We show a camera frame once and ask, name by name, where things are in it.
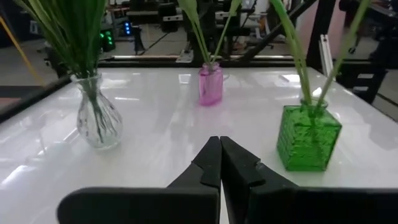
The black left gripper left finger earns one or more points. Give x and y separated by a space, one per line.
174 205

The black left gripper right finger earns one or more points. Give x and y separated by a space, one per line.
280 205

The pink ribbed glass vase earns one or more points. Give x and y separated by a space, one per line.
211 87

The white artificial tulip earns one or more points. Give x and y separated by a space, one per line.
295 46
345 46

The dark purple artificial tulip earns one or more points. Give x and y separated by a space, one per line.
197 34
225 31

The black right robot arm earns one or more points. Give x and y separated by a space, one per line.
213 18

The green square glass vase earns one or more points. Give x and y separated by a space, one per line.
308 140

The clear fluted glass vase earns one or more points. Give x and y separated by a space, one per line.
99 124

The black computer tower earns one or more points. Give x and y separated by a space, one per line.
107 40

